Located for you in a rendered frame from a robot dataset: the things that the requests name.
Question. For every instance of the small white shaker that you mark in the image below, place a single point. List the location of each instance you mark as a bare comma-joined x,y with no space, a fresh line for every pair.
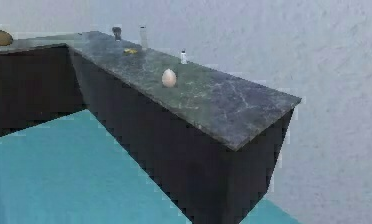
183,57

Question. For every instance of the dark cabinet with marble worktop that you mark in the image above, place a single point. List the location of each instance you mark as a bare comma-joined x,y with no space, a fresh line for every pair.
180,140

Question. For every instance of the tall clear glass bottle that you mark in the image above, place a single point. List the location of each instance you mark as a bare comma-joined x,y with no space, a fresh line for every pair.
143,37

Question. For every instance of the small yellow object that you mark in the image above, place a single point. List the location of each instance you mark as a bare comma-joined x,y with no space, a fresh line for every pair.
130,51

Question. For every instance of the small dark shaker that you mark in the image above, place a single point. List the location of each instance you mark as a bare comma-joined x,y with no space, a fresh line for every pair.
117,33

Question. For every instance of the brown bread loaf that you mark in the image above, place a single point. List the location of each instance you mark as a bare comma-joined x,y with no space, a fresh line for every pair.
0,38

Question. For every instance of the pale beige egg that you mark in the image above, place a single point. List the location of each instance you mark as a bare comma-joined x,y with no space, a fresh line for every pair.
169,78

